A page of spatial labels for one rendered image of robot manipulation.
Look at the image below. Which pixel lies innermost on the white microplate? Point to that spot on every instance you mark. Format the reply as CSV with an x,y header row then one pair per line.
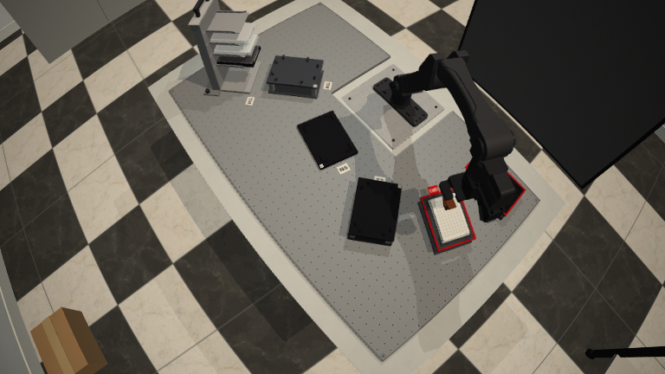
x,y
451,224

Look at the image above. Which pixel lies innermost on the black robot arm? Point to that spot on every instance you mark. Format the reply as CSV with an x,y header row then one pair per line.
x,y
490,137

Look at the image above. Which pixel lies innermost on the grey shelf rack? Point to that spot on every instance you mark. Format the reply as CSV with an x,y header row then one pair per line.
x,y
227,78

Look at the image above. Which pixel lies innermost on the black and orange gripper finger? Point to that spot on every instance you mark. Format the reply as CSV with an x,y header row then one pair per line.
x,y
448,205

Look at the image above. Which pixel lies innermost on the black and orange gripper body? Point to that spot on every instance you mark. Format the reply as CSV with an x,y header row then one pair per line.
x,y
455,182

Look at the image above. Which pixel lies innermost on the black microplate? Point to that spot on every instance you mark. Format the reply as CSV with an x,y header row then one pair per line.
x,y
248,61

